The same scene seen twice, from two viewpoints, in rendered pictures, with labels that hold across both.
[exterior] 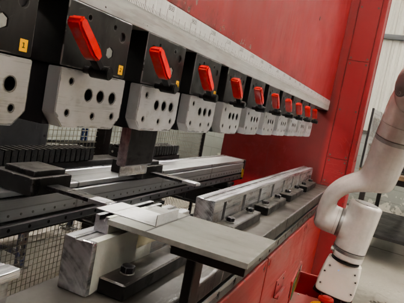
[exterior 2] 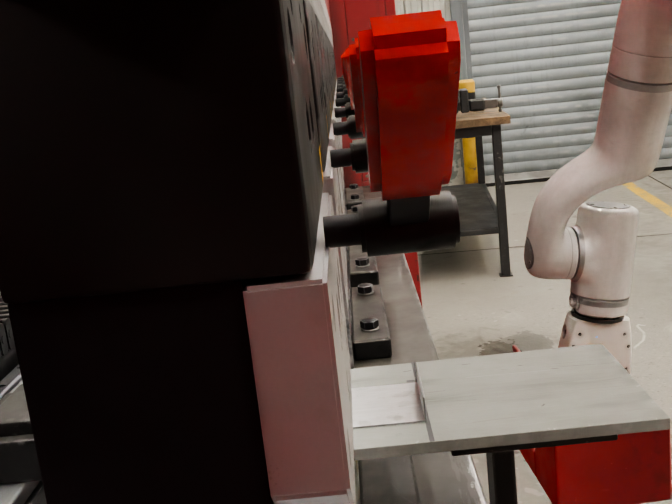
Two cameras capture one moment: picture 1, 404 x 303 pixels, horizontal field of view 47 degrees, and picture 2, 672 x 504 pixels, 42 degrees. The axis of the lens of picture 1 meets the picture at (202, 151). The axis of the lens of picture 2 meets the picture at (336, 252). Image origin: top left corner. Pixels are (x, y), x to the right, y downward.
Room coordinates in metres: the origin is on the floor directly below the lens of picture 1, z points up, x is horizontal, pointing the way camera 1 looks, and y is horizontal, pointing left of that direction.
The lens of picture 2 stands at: (0.20, 0.34, 1.30)
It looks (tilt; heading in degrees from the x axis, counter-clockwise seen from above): 13 degrees down; 340
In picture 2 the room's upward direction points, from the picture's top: 6 degrees counter-clockwise
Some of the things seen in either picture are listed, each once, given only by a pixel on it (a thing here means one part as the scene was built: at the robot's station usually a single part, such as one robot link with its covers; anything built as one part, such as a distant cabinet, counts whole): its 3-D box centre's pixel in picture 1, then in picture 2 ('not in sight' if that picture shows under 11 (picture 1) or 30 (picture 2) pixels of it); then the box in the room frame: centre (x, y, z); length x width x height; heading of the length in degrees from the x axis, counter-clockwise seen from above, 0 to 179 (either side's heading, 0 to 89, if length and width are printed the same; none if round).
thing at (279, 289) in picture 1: (281, 284); not in sight; (1.77, -0.41, 0.59); 0.15 x 0.02 x 0.07; 158
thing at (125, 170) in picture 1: (136, 151); not in sight; (0.88, 0.12, 1.12); 0.10 x 0.02 x 0.10; 158
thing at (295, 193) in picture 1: (291, 193); not in sight; (2.16, -0.46, 0.89); 0.30 x 0.05 x 0.03; 158
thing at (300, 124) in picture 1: (294, 117); not in sight; (2.15, -0.39, 1.25); 0.15 x 0.09 x 0.17; 158
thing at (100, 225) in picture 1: (130, 215); not in sight; (0.90, 0.12, 0.99); 0.20 x 0.03 x 0.03; 158
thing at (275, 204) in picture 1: (270, 204); (362, 261); (1.79, -0.31, 0.89); 0.30 x 0.05 x 0.03; 158
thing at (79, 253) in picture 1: (134, 241); not in sight; (0.93, 0.10, 0.92); 0.39 x 0.06 x 0.10; 158
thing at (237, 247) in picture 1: (194, 232); (482, 396); (0.82, -0.01, 1.00); 0.26 x 0.18 x 0.01; 68
